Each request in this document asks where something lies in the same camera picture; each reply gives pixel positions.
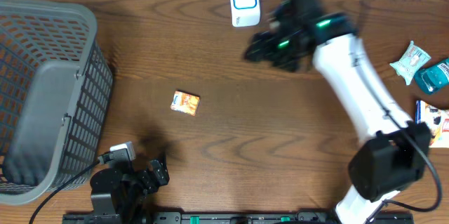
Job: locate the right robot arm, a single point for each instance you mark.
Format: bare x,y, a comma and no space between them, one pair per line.
394,148

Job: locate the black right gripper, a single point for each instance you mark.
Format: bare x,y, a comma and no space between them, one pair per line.
269,37

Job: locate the mint green wipes pack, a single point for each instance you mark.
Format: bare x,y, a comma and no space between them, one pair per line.
410,62

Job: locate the yellow snack bag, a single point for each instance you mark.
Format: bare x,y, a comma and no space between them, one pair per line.
437,120

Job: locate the dark grey plastic basket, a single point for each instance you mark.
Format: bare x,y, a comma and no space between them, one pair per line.
55,92

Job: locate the white barcode scanner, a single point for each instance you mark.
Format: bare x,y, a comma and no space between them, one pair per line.
245,13

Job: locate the orange Kleenex tissue pack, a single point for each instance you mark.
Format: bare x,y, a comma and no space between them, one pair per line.
185,103

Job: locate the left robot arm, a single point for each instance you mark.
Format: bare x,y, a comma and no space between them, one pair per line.
118,192

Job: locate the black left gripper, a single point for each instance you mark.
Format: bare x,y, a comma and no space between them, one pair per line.
151,184

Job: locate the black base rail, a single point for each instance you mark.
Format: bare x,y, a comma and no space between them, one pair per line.
314,217

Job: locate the small teal liquid bottle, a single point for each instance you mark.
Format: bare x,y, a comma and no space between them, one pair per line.
430,80

